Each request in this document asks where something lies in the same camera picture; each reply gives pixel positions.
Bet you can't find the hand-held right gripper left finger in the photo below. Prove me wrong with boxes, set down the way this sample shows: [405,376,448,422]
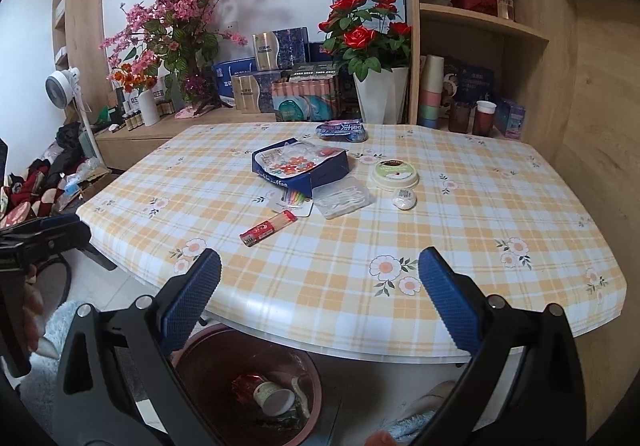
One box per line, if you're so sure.
[50,247,224,446]

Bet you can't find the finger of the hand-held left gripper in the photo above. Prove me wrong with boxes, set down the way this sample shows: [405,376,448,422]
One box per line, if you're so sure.
[0,228,93,259]
[0,214,87,239]

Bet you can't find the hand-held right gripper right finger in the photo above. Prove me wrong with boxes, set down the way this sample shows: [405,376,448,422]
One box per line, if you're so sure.
[417,246,588,446]

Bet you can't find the brown plastic bin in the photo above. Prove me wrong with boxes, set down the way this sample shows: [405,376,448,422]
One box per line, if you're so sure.
[172,323,323,446]

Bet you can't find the red toothpick tube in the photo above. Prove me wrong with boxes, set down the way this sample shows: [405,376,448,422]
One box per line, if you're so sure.
[240,209,298,247]

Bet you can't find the crushed red can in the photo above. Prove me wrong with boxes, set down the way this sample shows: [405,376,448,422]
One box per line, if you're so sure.
[231,372,266,407]

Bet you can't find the small white round container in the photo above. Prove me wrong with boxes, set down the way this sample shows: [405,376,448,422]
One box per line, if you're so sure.
[391,189,417,211]

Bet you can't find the green paper cup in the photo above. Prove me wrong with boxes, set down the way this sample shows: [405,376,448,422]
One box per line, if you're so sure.
[252,381,297,417]

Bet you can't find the round white green lid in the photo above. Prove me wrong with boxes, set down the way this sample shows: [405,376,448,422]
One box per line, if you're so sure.
[370,159,420,190]

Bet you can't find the clear candle packet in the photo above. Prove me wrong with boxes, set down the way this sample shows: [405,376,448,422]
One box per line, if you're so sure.
[266,188,315,218]

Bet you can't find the clear cotton swab box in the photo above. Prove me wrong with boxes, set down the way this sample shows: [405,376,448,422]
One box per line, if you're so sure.
[311,177,372,220]

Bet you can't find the green foil wrapper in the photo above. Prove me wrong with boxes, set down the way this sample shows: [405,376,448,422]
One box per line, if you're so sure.
[270,405,311,423]

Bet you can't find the blue floral box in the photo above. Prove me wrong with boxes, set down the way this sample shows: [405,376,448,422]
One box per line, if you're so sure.
[250,138,351,193]

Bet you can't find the person's left hand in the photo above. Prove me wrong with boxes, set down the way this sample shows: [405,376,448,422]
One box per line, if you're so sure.
[20,262,47,354]

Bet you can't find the black case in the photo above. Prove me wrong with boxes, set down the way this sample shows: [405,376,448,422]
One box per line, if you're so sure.
[75,243,118,272]

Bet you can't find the checkered table with tablecloth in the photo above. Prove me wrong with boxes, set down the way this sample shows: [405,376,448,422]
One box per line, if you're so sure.
[76,122,628,359]

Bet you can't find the beige slipper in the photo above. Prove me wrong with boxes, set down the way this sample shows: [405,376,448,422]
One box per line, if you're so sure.
[400,381,456,419]

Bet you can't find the low wooden cabinet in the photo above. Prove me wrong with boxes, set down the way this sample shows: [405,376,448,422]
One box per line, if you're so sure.
[95,106,281,172]

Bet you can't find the light blue fuzzy clothing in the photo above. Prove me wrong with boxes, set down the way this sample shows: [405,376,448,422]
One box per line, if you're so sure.
[390,408,451,442]

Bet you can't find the row of small brown bottles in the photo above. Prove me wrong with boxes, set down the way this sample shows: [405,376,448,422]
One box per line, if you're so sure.
[107,98,173,132]

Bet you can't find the white standing fan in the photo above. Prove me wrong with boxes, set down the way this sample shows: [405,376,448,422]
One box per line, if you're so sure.
[45,67,103,162]

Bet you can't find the orange flowers in white vase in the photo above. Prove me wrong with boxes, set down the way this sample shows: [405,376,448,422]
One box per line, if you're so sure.
[112,63,161,127]

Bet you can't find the brown glass cup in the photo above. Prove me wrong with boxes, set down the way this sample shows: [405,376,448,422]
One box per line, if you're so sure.
[448,102,472,133]

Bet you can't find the red paper cup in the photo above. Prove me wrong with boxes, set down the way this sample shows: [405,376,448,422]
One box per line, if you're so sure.
[472,100,497,137]

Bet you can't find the small purple box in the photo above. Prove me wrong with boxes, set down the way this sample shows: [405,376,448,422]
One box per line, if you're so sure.
[495,98,527,139]

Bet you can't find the stack of pastel cups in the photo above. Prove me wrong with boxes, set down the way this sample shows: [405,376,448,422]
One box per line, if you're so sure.
[417,54,446,129]

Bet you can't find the crushed blue pink can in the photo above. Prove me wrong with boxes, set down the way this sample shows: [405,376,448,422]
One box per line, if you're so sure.
[316,120,367,143]

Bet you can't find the purple flower bunch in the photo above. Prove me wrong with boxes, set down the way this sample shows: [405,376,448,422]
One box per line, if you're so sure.
[181,73,211,99]

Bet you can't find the wooden bookcase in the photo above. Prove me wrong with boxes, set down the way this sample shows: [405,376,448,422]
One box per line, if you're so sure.
[50,0,108,102]

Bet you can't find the red roses in white pot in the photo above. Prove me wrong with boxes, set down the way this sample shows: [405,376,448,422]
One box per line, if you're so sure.
[318,0,413,124]

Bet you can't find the dark blue printed box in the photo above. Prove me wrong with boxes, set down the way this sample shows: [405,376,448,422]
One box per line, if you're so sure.
[445,57,496,104]

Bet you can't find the wooden shelf unit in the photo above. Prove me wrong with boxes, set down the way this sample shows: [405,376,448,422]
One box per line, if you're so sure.
[400,0,581,162]

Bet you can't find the copper teal printed package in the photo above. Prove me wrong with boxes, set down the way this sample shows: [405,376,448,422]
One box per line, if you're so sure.
[271,76,343,123]

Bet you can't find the flat blue box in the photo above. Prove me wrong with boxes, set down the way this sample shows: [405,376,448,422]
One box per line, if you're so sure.
[214,57,258,107]

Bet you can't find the black printed box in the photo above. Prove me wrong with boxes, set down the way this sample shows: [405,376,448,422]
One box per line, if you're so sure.
[290,62,337,79]

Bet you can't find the small dark blue box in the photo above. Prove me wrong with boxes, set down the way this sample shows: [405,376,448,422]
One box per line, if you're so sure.
[307,42,333,64]

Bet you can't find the black cable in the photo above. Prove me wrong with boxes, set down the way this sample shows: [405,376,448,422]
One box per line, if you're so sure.
[30,258,72,312]

